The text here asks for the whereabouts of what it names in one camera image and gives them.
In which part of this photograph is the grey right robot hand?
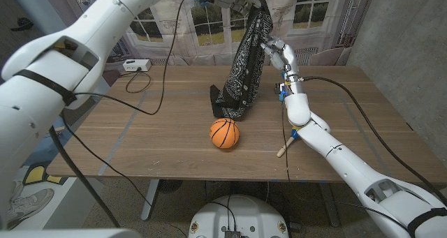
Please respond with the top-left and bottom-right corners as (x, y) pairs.
(260, 37), (300, 83)

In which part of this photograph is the black paisley bandana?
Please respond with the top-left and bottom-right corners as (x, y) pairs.
(209, 0), (274, 122)

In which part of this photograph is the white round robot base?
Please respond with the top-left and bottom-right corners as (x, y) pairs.
(188, 195), (290, 238)

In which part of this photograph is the orange basketball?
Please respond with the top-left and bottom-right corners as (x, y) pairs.
(209, 117), (241, 149)

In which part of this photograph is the printed window backdrop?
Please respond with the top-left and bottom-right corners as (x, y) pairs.
(68, 0), (376, 66)

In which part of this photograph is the wooden stick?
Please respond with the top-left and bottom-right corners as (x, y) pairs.
(276, 126), (301, 158)

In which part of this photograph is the white power box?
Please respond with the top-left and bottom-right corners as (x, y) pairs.
(122, 59), (152, 73)

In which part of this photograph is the white table leg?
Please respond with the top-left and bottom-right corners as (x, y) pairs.
(140, 179), (160, 221)

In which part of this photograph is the white pillar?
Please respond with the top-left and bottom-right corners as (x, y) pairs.
(6, 0), (112, 38)

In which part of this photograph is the yellow black object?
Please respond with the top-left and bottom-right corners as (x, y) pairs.
(22, 164), (68, 186)

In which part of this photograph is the white robot torso edge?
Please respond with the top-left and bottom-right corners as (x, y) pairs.
(0, 228), (142, 238)

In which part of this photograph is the grey white sneaker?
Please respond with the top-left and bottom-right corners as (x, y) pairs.
(6, 188), (55, 230)

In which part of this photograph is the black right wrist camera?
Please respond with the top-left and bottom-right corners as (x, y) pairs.
(274, 83), (289, 103)

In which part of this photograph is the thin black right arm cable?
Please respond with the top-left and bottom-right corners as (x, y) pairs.
(281, 103), (410, 232)

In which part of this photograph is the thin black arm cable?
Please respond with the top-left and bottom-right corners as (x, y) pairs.
(281, 103), (410, 232)
(61, 0), (191, 209)

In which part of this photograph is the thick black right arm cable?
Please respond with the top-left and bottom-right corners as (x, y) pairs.
(302, 75), (447, 207)

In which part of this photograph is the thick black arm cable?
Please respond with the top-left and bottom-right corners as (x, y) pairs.
(47, 125), (122, 229)
(302, 75), (447, 207)

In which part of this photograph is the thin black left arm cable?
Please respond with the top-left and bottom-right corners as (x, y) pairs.
(61, 0), (191, 209)

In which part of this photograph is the black power box cable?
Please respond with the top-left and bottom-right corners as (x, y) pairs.
(124, 70), (152, 94)

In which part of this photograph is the black wall fixture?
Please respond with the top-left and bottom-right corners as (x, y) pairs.
(10, 17), (35, 32)

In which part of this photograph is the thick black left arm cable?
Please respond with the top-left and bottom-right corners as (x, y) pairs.
(47, 125), (122, 229)

